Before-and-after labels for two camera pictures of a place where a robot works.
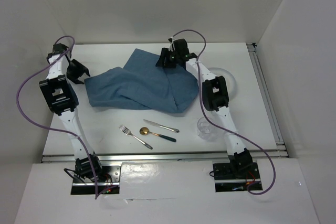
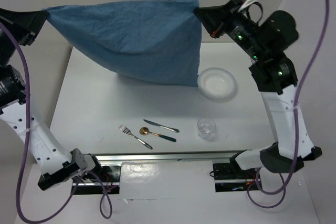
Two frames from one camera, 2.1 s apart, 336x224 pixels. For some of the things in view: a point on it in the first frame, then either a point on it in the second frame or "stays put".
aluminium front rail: (168, 157) stays put
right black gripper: (165, 52) to (214, 18)
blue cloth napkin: (140, 83) to (158, 39)
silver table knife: (172, 129) stays put
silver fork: (126, 130) stays put
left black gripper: (81, 70) to (31, 21)
